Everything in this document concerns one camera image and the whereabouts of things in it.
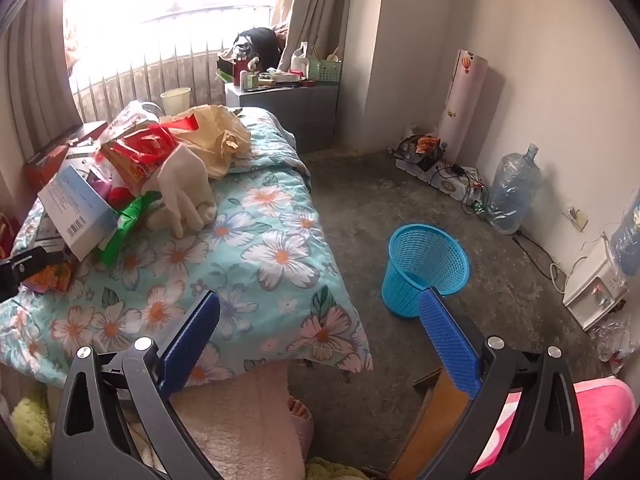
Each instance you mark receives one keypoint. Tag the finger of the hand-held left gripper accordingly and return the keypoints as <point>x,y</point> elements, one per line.
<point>27,265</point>

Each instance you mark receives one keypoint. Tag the pink printed blanket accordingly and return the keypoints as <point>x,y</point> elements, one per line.
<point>600,420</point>

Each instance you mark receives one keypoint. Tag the blue plastic waste basket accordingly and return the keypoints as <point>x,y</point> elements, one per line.
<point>425,255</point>

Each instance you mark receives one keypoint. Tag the green foil snack packet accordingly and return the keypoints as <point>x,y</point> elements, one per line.
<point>125,225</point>

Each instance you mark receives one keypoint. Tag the wall socket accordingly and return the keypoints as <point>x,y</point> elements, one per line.
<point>576,217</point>

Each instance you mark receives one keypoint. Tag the yellowish plastic bag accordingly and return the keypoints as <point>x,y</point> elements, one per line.
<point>215,130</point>

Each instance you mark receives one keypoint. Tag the pink slipper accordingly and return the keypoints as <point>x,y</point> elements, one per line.
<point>300,417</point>

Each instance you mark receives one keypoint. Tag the crumpled empty water jug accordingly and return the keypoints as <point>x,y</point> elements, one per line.
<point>515,190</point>

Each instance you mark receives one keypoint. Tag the grey window curtain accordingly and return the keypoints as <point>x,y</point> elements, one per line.
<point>320,5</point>
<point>35,75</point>

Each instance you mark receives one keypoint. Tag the red thermos bottle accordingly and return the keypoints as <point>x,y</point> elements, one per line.
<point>242,67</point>

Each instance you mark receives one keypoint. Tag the green plastic storage basket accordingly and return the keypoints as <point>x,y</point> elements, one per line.
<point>324,70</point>

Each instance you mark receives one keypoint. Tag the grey cabinet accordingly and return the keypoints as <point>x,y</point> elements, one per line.
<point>295,115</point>

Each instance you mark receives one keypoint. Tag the grey right window curtain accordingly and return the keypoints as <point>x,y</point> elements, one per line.
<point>320,5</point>

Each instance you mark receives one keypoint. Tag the clear red-printed plastic bag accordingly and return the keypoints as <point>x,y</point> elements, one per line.
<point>127,117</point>

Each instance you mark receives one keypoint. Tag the white rubber glove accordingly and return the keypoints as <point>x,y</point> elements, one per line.
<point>182,185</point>

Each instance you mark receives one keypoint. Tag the wooden board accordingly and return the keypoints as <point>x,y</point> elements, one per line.
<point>430,435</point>

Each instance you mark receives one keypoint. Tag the light blue cardboard box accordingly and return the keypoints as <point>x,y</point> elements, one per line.
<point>75,205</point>

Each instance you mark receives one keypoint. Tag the white printed paper roll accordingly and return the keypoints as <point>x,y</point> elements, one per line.
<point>465,95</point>

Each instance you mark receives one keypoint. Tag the metal window railing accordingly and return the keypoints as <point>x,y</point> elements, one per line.
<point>175,70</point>

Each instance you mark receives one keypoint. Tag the black bag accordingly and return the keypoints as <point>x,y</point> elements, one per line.
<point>262,42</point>

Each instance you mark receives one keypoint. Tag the floral quilted blanket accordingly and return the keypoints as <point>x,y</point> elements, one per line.
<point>260,260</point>

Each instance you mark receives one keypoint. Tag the orange black snack packet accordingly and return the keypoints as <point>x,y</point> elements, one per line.
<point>420,150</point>

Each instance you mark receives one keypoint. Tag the white water dispenser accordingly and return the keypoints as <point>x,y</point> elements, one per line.
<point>592,290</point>

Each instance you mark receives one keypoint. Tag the grey left window curtain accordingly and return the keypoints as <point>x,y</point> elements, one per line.
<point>35,75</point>

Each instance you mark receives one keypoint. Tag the cream paper cup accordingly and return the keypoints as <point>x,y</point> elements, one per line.
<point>176,101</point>

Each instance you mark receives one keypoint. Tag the crumpled clear plastic bag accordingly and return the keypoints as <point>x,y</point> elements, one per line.
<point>615,340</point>

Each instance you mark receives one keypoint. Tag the red snack packet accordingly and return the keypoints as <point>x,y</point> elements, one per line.
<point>145,152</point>

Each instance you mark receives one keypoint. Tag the yellow-green plush cloth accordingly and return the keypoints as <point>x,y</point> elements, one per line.
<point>30,425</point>

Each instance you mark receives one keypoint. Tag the white plastic bag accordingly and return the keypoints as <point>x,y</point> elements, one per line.
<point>299,59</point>

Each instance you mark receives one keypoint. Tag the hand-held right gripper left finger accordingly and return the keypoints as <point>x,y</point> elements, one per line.
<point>192,340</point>

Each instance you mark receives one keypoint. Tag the person's fleece pants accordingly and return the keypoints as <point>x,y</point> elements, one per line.
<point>240,420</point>

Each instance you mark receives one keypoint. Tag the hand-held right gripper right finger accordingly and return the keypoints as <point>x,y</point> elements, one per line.
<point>447,345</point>

